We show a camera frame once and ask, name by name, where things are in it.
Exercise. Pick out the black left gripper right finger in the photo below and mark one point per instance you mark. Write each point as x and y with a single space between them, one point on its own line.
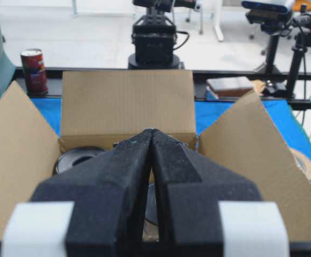
205 209

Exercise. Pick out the brown cardboard box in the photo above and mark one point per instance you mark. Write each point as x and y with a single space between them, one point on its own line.
100 108

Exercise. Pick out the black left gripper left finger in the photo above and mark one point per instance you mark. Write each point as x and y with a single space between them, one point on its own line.
94 209

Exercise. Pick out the black camera stand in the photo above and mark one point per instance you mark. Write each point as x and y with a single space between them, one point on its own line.
277 25

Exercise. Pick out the red drink can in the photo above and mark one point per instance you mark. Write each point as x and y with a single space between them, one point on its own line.
34 71

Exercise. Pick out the black round object in box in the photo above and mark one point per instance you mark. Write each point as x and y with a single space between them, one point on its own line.
76 156

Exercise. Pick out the tape roll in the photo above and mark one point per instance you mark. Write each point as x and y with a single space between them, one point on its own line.
303 162

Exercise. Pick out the blue white depth camera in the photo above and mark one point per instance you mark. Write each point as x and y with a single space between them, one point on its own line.
277 6

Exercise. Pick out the blue table cloth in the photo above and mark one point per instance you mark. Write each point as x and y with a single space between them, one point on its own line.
206 114

